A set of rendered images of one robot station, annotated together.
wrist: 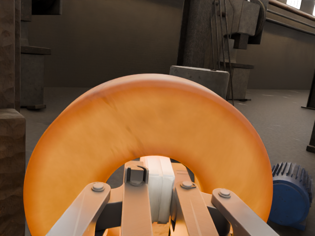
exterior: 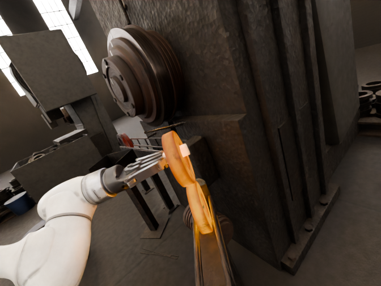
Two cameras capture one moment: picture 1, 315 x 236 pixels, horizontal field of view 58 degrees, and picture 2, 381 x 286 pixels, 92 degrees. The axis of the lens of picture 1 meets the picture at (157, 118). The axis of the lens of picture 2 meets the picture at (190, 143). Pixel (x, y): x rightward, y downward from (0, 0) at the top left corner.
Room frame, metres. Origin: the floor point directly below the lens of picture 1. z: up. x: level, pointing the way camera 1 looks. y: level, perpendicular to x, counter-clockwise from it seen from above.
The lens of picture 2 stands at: (0.30, -0.45, 1.09)
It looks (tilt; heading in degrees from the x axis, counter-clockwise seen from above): 21 degrees down; 101
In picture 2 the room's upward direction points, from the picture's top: 22 degrees counter-clockwise
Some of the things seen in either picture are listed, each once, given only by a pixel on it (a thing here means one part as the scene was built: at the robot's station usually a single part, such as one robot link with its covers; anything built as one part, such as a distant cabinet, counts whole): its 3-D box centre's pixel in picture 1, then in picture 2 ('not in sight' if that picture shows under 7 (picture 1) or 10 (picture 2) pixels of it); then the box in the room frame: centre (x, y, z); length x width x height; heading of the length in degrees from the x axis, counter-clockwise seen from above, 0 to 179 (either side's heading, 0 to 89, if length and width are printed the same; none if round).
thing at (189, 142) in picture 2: not in sight; (200, 161); (0.17, 0.33, 0.68); 0.11 x 0.08 x 0.24; 41
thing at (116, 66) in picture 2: not in sight; (122, 88); (-0.07, 0.43, 1.11); 0.28 x 0.06 x 0.28; 131
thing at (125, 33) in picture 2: not in sight; (139, 81); (0.01, 0.49, 1.11); 0.47 x 0.06 x 0.47; 131
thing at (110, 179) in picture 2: not in sight; (125, 175); (0.02, -0.02, 0.89); 0.09 x 0.08 x 0.07; 6
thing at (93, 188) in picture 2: not in sight; (102, 185); (-0.06, -0.03, 0.89); 0.09 x 0.06 x 0.09; 96
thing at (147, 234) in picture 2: not in sight; (134, 196); (-0.50, 0.70, 0.36); 0.26 x 0.20 x 0.72; 166
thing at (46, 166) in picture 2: not in sight; (64, 166); (-2.32, 2.12, 0.39); 1.03 x 0.83 x 0.79; 45
